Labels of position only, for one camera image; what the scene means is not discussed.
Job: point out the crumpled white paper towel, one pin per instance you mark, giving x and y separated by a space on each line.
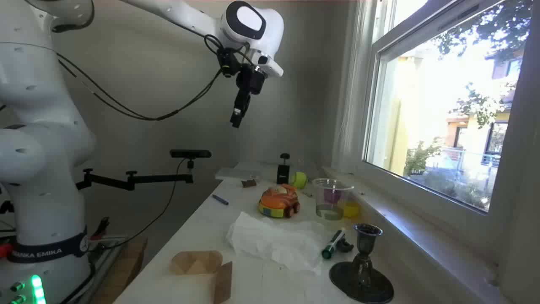
275 241

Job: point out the small yellow object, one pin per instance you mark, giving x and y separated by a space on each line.
351 209

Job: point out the small black bottle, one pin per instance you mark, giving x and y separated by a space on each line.
283 169

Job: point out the black marker cap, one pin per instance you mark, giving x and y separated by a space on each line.
344 245

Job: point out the toy hamburger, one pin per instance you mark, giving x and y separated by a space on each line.
278 201

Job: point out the white window frame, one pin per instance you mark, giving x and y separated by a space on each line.
381 47

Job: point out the small brown block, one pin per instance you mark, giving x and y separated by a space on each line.
248 182

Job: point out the dark metal candlestick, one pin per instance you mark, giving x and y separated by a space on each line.
361 270

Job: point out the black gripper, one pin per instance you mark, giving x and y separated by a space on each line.
249 81

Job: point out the black camera on mount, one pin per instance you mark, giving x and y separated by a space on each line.
190 152

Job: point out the yellow-green tennis ball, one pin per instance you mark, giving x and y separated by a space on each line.
298 179

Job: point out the dark blue crayon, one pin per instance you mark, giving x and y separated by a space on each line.
219 199

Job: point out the brown cardboard box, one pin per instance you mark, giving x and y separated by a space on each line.
195 262

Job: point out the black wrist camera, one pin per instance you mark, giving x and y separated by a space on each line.
227 61

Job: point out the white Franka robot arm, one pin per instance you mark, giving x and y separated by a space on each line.
43 111

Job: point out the wooden board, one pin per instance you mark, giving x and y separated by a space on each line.
119 268

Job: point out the clear glass cup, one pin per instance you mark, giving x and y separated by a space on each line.
332 206

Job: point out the purple object in cup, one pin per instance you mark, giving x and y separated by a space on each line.
330 196

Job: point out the green marker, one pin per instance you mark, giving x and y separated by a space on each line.
330 243

